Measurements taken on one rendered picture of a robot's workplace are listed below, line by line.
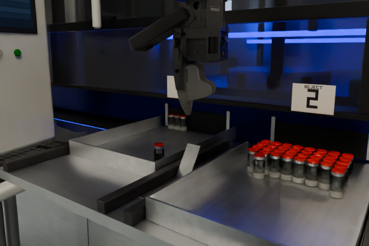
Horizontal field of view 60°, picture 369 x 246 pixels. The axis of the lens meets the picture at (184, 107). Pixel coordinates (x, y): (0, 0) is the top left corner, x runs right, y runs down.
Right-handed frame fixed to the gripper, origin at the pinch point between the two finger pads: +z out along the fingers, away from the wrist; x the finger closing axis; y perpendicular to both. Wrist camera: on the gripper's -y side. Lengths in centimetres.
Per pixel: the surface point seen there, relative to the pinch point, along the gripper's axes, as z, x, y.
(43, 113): 11, 32, -62
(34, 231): 71, 49, -88
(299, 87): -2.4, 17.0, 20.0
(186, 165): 11.3, 0.5, 0.3
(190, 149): 8.7, 2.4, 0.3
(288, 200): 13.5, -3.8, 18.8
